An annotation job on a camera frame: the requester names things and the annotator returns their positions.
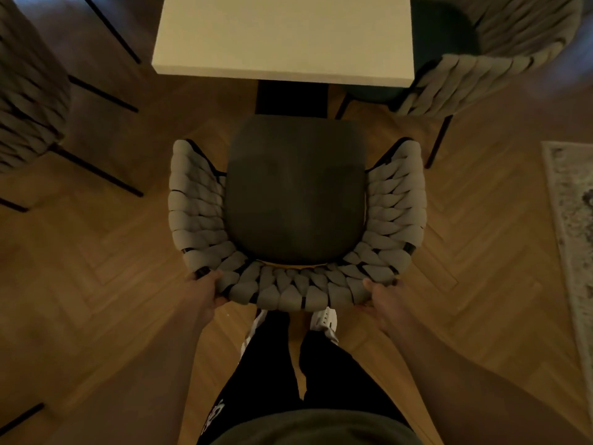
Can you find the person's left hand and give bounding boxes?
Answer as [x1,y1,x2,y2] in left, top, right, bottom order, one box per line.
[185,270,229,328]

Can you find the person's right hand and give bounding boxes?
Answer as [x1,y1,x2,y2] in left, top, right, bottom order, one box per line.
[356,278,414,337]

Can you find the grey woven chair dark seat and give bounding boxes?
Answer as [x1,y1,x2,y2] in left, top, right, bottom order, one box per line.
[167,115,428,313]

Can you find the person's left forearm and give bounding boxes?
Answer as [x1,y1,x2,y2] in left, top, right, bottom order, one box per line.
[44,307,211,445]

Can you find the person's right forearm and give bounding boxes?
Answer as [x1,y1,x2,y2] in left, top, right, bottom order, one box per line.
[388,315,593,445]

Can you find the white right shoe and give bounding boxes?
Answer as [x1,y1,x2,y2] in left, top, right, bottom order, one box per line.
[309,307,340,345]

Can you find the black trousers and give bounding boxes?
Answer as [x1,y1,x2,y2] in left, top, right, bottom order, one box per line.
[196,311,413,445]

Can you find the olive green shirt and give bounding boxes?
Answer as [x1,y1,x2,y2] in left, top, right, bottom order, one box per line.
[209,409,424,445]

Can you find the patterned light rug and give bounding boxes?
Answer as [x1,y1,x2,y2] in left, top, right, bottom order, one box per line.
[541,141,593,424]

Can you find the black chair leg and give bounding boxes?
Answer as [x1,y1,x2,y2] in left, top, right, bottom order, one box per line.
[0,402,45,437]

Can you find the grey woven chair green seat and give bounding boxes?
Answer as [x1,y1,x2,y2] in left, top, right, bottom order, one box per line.
[334,0,583,169]

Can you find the white square table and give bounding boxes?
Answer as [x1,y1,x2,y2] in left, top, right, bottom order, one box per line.
[151,0,415,118]

